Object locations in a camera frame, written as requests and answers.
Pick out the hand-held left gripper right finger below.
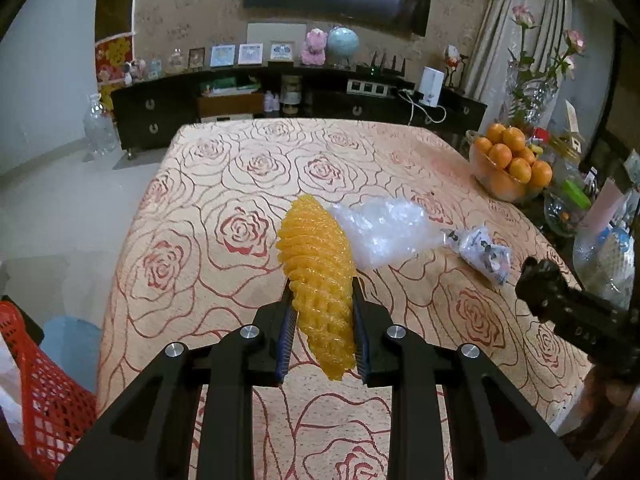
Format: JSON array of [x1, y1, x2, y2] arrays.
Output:
[[350, 277, 588, 480]]

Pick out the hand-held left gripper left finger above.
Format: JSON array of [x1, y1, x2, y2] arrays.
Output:
[[55, 277, 297, 480]]

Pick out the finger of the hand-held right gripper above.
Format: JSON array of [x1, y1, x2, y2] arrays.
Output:
[[515, 257, 569, 322]]

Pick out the printed plastic wrapper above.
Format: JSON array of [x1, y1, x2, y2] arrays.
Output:
[[440, 225, 514, 289]]

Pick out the orange foam fruit net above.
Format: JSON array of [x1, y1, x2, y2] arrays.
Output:
[[276, 194, 359, 382]]

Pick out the red plastic basket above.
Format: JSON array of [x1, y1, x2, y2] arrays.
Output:
[[0, 300, 99, 479]]

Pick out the large dimpled glass bowl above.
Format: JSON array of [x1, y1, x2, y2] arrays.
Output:
[[572, 224, 640, 312]]

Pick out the small glass bowl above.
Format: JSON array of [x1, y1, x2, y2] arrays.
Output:
[[543, 189, 594, 239]]

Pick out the fruit in white foam net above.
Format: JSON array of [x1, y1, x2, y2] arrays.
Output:
[[590, 227, 637, 307]]

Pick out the green box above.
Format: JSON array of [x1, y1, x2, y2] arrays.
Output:
[[562, 180, 592, 211]]

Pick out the glass fruit bowl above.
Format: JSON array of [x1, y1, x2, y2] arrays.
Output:
[[466, 130, 554, 204]]

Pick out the pink paper card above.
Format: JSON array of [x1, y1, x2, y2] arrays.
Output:
[[582, 177, 629, 234]]

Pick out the clear bubble wrap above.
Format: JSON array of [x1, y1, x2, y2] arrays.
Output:
[[327, 197, 447, 269]]

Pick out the pile of oranges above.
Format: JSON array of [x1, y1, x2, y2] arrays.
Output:
[[473, 122, 554, 199]]

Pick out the tall glass vase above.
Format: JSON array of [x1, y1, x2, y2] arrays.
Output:
[[505, 64, 559, 132]]

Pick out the blue plastic bin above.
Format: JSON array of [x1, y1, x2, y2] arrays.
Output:
[[42, 316, 104, 392]]

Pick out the white tower device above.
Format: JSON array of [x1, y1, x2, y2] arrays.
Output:
[[418, 66, 445, 107]]

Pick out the small bird figurine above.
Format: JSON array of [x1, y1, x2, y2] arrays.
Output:
[[443, 43, 464, 89]]

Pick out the round decorated jar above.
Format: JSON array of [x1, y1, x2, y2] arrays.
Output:
[[280, 75, 304, 114]]

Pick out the white socket panel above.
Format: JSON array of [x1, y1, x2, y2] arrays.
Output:
[[347, 80, 391, 96]]

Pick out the green book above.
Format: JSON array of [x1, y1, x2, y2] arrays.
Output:
[[202, 80, 264, 96]]

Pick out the black wifi router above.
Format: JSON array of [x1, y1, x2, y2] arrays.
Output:
[[355, 54, 407, 77]]

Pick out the pink artificial roses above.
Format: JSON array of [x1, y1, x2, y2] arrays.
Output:
[[507, 4, 587, 126]]

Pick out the black low cabinet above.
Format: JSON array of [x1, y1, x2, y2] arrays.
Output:
[[110, 61, 489, 155]]

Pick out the white plastic bag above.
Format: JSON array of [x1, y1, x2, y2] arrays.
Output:
[[0, 335, 27, 447]]

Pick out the clear plastic bottle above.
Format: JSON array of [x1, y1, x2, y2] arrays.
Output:
[[82, 93, 121, 159]]

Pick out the pink plush toy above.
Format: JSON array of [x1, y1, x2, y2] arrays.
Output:
[[301, 28, 329, 66]]

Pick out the pale blue globe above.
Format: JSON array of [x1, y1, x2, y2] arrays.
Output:
[[326, 26, 360, 69]]

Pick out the small white figurines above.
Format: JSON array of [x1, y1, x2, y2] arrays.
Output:
[[122, 58, 149, 84]]

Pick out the red yellow floral panel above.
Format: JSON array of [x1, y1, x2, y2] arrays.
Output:
[[94, 34, 136, 84]]

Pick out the white cable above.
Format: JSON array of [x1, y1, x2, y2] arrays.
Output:
[[399, 89, 449, 127]]

